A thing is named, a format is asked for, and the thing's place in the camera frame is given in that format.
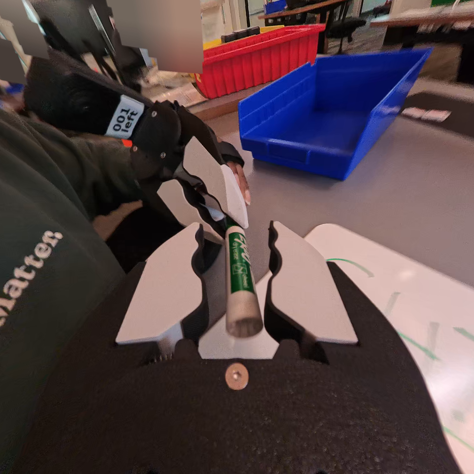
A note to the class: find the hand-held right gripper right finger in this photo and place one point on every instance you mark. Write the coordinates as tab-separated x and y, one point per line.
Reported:
311	296

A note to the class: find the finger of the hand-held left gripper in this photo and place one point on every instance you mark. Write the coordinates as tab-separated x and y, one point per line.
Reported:
218	181
177	200

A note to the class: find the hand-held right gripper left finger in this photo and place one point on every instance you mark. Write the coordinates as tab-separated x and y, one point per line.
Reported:
163	296

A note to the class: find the green dry erase marker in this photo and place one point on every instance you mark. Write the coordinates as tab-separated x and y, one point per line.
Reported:
240	281

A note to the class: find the white whiteboard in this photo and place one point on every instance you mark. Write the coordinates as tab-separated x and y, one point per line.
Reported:
426	314

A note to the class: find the blue plastic bin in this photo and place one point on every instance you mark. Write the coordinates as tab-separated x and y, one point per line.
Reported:
333	122

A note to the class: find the person's left hand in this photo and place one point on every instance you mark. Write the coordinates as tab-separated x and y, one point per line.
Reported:
242	185

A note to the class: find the wooden background desk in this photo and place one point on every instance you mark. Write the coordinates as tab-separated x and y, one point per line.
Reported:
426	18
296	11
222	105

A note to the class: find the red plastic bin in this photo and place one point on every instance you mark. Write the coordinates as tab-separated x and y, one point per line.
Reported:
259	63

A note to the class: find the yellow plastic bin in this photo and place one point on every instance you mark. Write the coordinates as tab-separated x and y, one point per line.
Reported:
274	29

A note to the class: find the black office chair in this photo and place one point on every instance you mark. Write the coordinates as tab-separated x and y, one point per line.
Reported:
346	26

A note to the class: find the small white plastic object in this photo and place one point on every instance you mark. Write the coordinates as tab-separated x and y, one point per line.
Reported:
439	115
413	113

